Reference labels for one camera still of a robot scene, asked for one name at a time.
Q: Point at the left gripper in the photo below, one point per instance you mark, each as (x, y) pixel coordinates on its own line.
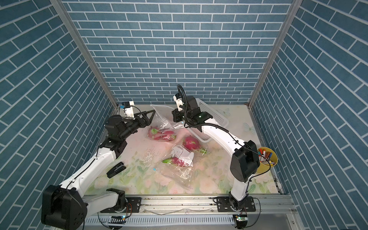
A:
(145, 122)

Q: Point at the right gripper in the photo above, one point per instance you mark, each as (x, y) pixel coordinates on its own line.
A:
(176, 114)

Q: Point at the dragon fruit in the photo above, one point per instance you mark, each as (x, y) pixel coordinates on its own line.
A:
(177, 162)
(192, 144)
(166, 135)

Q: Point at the zip-top bag with label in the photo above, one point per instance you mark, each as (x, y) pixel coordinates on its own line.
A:
(163, 119)

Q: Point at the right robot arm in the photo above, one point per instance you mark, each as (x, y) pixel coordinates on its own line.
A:
(245, 159)

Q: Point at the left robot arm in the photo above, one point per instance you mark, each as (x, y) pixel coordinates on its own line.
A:
(66, 206)

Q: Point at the loose dragon fruit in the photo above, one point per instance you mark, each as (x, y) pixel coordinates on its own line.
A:
(192, 144)

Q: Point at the near zip-top bag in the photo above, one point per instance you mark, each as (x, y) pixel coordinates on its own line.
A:
(183, 176)

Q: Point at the yellow cup of markers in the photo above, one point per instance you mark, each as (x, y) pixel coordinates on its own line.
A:
(268, 159)

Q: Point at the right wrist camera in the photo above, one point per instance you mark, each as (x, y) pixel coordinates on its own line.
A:
(179, 102)

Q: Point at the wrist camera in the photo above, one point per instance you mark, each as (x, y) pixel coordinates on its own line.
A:
(179, 102)
(127, 107)

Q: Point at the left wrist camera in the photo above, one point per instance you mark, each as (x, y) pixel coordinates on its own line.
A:
(127, 107)

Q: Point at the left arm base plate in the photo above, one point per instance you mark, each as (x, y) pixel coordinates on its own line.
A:
(132, 205)

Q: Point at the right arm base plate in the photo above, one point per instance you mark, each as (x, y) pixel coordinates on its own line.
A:
(230, 204)

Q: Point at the aluminium front rail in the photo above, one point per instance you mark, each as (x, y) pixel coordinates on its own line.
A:
(273, 212)

